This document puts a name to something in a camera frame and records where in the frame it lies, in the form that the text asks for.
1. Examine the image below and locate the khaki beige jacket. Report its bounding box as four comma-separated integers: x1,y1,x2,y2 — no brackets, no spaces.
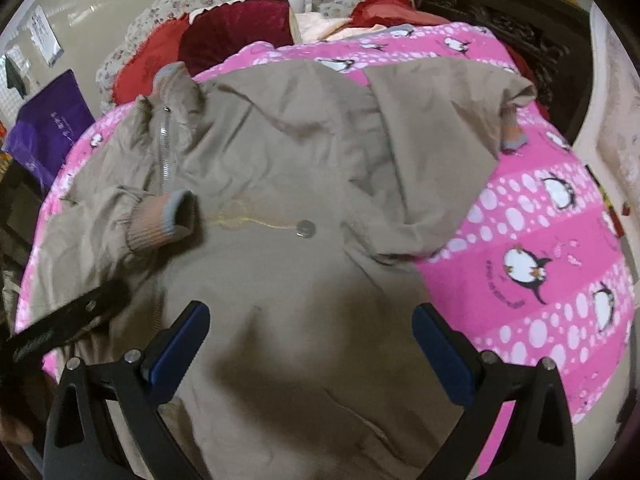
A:
29,58,536,479

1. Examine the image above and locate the person's left hand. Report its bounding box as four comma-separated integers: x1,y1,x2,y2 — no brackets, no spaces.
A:
0,410,34,445

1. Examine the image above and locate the purple tote bag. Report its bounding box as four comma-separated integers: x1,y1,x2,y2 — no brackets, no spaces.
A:
3,70,94,191

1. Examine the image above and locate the red embroidered cushion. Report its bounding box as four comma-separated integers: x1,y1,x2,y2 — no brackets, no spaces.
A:
112,14,190,105

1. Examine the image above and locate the dark red velvet pillow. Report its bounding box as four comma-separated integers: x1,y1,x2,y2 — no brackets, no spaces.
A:
178,0,297,76

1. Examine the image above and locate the dark carved wooden headboard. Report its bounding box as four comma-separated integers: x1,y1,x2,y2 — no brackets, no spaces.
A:
419,0,593,143

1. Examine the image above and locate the white paper on wall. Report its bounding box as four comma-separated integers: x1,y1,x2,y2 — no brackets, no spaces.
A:
27,6,63,67

